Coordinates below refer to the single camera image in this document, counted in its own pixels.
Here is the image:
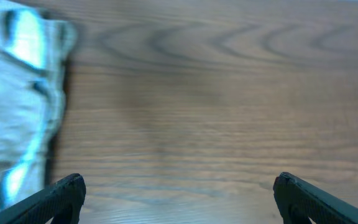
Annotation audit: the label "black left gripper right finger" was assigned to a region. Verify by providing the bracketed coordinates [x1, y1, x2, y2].
[273, 172, 358, 224]

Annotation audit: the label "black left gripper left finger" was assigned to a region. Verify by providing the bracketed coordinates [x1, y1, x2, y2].
[0, 173, 86, 224]

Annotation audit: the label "folded khaki pants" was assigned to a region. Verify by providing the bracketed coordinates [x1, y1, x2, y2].
[0, 1, 77, 211]

